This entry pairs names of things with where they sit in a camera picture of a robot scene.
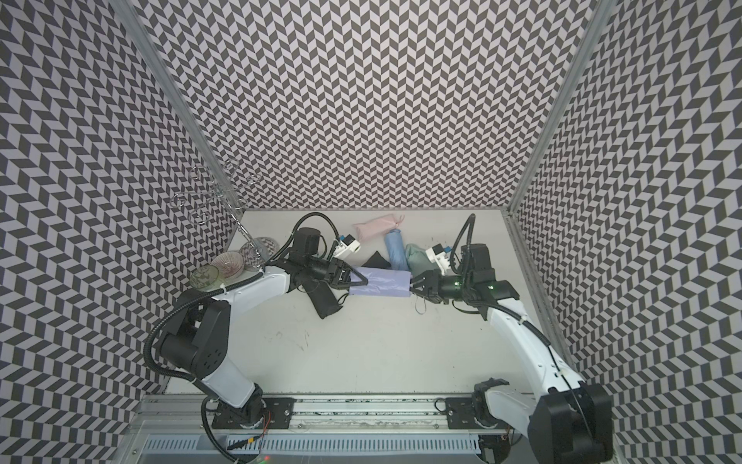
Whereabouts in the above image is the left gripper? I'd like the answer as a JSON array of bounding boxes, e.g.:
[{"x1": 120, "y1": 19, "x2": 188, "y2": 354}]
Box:
[{"x1": 306, "y1": 256, "x2": 369, "y2": 290}]

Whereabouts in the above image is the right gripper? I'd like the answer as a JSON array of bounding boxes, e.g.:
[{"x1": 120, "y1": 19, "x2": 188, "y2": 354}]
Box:
[{"x1": 404, "y1": 269, "x2": 473, "y2": 304}]

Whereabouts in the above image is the lavender sleeved umbrella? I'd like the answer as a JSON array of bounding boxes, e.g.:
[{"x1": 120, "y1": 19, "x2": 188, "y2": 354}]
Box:
[{"x1": 349, "y1": 267, "x2": 429, "y2": 316}]

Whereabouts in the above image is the mint green sleeved umbrella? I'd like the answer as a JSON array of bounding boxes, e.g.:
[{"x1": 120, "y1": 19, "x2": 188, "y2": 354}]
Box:
[{"x1": 405, "y1": 244, "x2": 438, "y2": 276}]

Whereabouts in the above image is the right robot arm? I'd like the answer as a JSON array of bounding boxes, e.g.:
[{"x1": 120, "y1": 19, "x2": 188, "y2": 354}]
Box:
[{"x1": 411, "y1": 215, "x2": 614, "y2": 463}]

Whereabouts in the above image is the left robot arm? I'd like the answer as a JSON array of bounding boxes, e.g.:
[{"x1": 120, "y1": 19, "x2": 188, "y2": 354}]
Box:
[{"x1": 143, "y1": 214, "x2": 368, "y2": 428}]

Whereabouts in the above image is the black sleeved umbrella centre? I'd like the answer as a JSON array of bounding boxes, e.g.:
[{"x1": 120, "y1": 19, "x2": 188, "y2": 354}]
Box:
[{"x1": 363, "y1": 251, "x2": 392, "y2": 270}]

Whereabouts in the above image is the black sleeved umbrella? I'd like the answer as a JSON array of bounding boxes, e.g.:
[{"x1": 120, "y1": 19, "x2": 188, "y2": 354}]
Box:
[
  {"x1": 363, "y1": 251, "x2": 392, "y2": 270},
  {"x1": 306, "y1": 282, "x2": 342, "y2": 319}
]

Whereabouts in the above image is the black sleeved umbrella left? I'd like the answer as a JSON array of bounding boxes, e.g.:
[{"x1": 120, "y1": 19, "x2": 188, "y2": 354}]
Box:
[{"x1": 306, "y1": 282, "x2": 342, "y2": 319}]

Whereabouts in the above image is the pink sleeved umbrella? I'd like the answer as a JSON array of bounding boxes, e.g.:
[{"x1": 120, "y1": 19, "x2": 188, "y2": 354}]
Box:
[{"x1": 354, "y1": 214, "x2": 405, "y2": 242}]

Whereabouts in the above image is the blue sleeved umbrella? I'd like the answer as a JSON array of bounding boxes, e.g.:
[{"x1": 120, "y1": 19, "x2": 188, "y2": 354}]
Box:
[{"x1": 384, "y1": 229, "x2": 410, "y2": 271}]

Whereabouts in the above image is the ribbed glass bowl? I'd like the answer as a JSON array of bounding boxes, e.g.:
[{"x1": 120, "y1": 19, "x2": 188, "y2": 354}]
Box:
[{"x1": 211, "y1": 251, "x2": 245, "y2": 280}]

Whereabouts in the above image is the green drinking glass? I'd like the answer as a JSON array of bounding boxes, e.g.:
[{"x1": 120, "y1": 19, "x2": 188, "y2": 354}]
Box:
[{"x1": 189, "y1": 265, "x2": 221, "y2": 292}]

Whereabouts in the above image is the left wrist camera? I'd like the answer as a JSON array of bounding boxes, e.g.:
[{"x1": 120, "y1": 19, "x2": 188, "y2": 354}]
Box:
[{"x1": 332, "y1": 235, "x2": 361, "y2": 259}]

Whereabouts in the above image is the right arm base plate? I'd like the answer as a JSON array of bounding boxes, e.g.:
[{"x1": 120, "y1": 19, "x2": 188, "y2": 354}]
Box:
[{"x1": 433, "y1": 392, "x2": 533, "y2": 433}]

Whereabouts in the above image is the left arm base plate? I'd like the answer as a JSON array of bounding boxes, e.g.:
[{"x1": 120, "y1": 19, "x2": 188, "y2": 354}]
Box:
[{"x1": 211, "y1": 396, "x2": 296, "y2": 430}]

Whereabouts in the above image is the wire glass rack stand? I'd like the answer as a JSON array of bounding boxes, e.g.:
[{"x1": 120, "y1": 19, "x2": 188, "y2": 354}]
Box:
[{"x1": 167, "y1": 165, "x2": 270, "y2": 271}]

